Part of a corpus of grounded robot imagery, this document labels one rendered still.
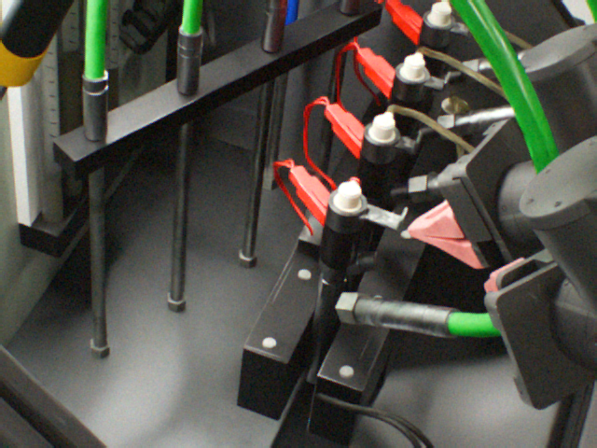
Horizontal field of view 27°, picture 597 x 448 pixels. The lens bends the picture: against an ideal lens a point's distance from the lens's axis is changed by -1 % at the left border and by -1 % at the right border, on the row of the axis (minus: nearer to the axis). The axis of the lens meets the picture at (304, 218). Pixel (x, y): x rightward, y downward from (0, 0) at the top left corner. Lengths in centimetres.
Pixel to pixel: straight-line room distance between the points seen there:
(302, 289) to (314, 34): 22
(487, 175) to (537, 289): 19
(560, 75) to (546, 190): 20
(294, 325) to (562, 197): 50
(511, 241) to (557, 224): 29
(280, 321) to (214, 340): 18
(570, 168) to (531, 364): 13
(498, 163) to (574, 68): 12
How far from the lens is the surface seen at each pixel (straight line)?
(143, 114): 96
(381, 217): 88
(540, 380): 63
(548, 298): 62
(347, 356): 97
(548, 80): 72
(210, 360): 114
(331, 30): 106
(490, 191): 79
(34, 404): 60
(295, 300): 100
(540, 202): 52
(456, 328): 74
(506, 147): 81
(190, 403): 112
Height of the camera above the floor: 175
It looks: 46 degrees down
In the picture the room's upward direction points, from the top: 9 degrees clockwise
